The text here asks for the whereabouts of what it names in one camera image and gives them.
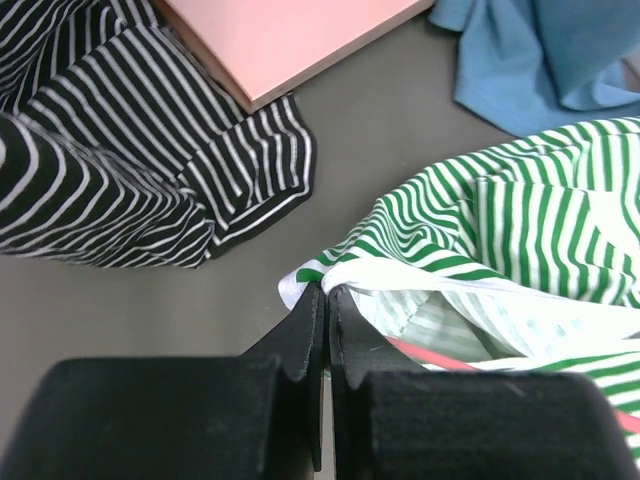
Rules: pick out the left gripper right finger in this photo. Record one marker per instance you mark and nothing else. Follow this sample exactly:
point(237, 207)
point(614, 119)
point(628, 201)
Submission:
point(395, 419)

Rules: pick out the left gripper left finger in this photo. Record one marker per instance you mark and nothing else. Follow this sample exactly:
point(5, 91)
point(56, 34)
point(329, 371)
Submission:
point(257, 415)

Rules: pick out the green white striped tank top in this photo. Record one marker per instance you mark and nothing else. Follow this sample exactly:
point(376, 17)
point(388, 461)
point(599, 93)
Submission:
point(522, 256)

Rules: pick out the pink wire hanger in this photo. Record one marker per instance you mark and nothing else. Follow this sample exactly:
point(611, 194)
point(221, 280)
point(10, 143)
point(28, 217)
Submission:
point(435, 357)

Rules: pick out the black white striped tank top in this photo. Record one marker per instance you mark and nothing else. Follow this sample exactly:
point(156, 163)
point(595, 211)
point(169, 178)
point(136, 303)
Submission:
point(118, 148)

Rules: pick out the blue tank top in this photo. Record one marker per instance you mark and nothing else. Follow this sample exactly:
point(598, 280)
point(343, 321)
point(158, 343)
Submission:
point(529, 66)

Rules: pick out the brown board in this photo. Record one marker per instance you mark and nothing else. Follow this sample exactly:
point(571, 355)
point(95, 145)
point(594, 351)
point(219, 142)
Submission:
point(261, 49)

